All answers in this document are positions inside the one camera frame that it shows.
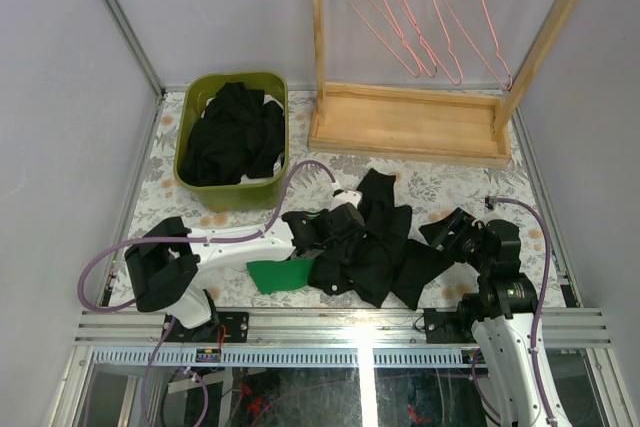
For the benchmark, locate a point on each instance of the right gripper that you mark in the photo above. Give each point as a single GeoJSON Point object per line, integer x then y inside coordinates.
{"type": "Point", "coordinates": [459, 222]}

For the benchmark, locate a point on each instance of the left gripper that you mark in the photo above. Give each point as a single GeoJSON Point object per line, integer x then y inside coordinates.
{"type": "Point", "coordinates": [347, 219]}

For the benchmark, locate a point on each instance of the white shirt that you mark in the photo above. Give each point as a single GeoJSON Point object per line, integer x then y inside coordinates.
{"type": "Point", "coordinates": [265, 174]}

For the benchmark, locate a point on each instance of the pink hanger of black shirt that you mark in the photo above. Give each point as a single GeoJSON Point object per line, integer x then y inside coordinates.
{"type": "Point", "coordinates": [455, 76]}

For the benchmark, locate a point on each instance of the pink hanger of white shirt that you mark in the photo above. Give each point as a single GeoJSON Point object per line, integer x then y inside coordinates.
{"type": "Point", "coordinates": [386, 10]}

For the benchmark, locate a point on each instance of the pink wire hanger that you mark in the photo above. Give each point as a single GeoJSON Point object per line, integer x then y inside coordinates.
{"type": "Point", "coordinates": [383, 28]}

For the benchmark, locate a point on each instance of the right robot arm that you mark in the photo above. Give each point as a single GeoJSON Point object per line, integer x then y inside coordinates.
{"type": "Point", "coordinates": [503, 318]}

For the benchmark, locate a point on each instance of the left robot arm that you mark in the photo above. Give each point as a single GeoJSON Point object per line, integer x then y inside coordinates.
{"type": "Point", "coordinates": [166, 265]}

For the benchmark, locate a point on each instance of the floral table mat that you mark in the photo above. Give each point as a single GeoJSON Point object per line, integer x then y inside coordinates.
{"type": "Point", "coordinates": [432, 190]}

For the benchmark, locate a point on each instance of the green cloth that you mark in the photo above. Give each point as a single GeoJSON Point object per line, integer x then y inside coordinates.
{"type": "Point", "coordinates": [280, 276]}

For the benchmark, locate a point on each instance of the wooden clothes rack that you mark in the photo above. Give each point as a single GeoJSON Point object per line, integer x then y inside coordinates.
{"type": "Point", "coordinates": [418, 124]}

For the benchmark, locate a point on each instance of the olive green plastic basket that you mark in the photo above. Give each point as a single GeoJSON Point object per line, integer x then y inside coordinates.
{"type": "Point", "coordinates": [232, 150]}

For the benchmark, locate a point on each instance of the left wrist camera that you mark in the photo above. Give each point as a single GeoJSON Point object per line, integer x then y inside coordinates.
{"type": "Point", "coordinates": [346, 197]}

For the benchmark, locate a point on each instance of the aluminium rail frame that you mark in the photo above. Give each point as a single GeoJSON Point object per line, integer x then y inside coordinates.
{"type": "Point", "coordinates": [326, 337]}

